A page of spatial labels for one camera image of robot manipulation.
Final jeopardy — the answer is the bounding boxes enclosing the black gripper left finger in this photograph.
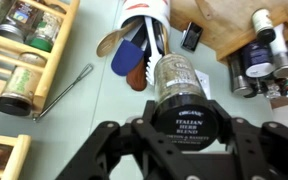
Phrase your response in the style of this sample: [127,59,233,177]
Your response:
[140,100,157,139]

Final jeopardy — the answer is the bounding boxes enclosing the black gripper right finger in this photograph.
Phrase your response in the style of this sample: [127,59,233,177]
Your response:
[208,100,231,140]

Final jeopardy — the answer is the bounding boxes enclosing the Italian herb spice bottle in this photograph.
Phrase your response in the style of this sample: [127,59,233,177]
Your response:
[153,54,220,151]

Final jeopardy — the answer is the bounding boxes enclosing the small yellow spice jar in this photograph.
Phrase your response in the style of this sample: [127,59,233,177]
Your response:
[251,8,276,44]

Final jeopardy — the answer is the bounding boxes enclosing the black cap spice jar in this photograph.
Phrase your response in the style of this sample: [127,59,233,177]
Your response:
[0,66,41,116]

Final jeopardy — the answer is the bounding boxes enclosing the green cap spice jar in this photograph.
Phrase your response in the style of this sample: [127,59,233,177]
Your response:
[27,12,62,52]

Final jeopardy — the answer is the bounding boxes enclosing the upper wooden spice rack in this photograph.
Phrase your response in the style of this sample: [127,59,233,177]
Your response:
[0,134,31,180]

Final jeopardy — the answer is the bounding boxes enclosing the wooden spice rack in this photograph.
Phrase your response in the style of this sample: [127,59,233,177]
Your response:
[0,0,80,116]
[0,134,31,180]

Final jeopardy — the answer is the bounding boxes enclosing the lower wooden spice rack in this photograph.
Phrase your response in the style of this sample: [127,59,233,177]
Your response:
[0,0,80,116]

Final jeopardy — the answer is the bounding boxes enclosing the blue silicone spatula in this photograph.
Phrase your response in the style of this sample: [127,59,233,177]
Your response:
[111,38,145,76]

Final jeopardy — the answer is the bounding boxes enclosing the small black timer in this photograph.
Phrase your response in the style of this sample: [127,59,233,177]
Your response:
[181,22,203,52]

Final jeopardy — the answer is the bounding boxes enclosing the wooden spoon on counter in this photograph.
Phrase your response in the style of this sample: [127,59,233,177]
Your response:
[195,0,217,20]

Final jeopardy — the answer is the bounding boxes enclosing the white red utensil crock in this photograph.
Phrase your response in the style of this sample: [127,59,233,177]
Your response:
[117,0,171,32]

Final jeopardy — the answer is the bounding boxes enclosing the white wall outlet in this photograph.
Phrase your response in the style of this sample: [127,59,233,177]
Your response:
[195,70,211,99]

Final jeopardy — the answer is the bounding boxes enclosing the metal wire hook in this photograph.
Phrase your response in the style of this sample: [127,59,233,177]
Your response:
[32,63,94,122]

